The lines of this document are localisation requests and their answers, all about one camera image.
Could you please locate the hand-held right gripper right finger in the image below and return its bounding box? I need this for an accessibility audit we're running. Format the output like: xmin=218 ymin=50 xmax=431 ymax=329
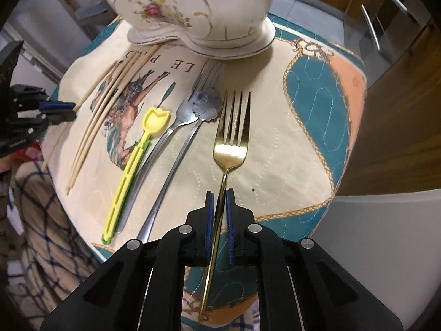
xmin=225 ymin=188 xmax=404 ymax=331

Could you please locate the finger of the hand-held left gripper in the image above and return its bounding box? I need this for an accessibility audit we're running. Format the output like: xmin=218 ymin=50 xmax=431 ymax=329
xmin=5 ymin=110 xmax=77 ymax=145
xmin=10 ymin=84 xmax=77 ymax=111

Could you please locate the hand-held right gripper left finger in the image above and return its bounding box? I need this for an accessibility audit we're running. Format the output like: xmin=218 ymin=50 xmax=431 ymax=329
xmin=41 ymin=190 xmax=216 ymax=331

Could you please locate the gold fork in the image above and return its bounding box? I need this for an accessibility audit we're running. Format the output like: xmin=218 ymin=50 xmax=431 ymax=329
xmin=198 ymin=90 xmax=252 ymax=327

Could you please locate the yellow tulip-shaped bag clip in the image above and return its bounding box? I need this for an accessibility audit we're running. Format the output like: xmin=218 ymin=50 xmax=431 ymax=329
xmin=101 ymin=108 xmax=171 ymax=245

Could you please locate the silver fork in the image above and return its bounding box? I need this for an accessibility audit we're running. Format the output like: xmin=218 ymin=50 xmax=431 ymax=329
xmin=117 ymin=59 xmax=224 ymax=235

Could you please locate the silver flower-shaped spoon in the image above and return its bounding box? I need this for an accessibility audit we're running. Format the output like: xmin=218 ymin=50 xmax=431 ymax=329
xmin=137 ymin=89 xmax=224 ymax=244

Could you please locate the white floral ceramic utensil holder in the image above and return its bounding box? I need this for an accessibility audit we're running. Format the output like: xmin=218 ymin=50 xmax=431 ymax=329
xmin=99 ymin=0 xmax=276 ymax=60

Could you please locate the printed quilted tablecloth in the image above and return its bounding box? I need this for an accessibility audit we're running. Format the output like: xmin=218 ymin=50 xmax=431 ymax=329
xmin=41 ymin=12 xmax=367 ymax=331

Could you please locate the plaid cloth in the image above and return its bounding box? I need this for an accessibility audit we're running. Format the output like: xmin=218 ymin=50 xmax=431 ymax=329
xmin=7 ymin=160 xmax=102 ymax=319

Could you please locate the white plastic chair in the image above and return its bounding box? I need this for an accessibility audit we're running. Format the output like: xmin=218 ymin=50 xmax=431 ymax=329
xmin=329 ymin=189 xmax=441 ymax=331

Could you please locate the wooden kitchen cabinet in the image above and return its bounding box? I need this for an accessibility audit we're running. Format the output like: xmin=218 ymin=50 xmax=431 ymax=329
xmin=274 ymin=0 xmax=441 ymax=187

